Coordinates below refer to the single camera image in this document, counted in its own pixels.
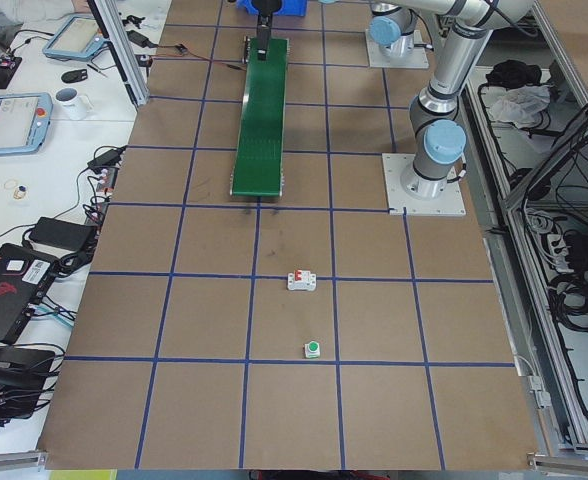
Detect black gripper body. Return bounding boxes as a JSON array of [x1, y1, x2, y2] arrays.
[[256, 14, 272, 61]]

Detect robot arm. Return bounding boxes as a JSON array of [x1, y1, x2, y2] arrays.
[[400, 1, 533, 200], [250, 0, 417, 61]]

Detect blue plastic bin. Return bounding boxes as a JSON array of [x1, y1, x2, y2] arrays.
[[236, 0, 307, 17]]

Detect green conveyor belt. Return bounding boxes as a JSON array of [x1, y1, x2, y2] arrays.
[[230, 38, 290, 197]]

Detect far teach pendant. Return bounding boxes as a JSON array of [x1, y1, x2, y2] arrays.
[[42, 15, 105, 61]]

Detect teach pendant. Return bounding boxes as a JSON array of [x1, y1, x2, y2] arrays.
[[0, 93, 53, 157], [42, 15, 105, 61]]

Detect white mug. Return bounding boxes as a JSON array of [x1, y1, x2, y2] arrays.
[[55, 88, 94, 121]]

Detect white circuit breaker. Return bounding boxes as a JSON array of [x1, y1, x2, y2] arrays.
[[287, 269, 317, 292]]

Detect near teach pendant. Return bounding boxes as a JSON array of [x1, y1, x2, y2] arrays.
[[0, 93, 53, 157]]

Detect black power adapter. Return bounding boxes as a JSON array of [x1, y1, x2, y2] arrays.
[[29, 217, 97, 251]]

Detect black laptop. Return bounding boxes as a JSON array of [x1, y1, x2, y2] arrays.
[[0, 243, 59, 344]]

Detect red black wire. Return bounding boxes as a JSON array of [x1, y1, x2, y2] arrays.
[[151, 47, 248, 71]]

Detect aluminium frame post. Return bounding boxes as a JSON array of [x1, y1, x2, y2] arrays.
[[88, 0, 149, 107]]

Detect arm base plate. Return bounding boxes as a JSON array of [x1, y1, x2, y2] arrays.
[[365, 29, 429, 70], [382, 153, 466, 217]]

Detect green push button switch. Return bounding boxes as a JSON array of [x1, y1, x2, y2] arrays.
[[303, 341, 321, 359]]

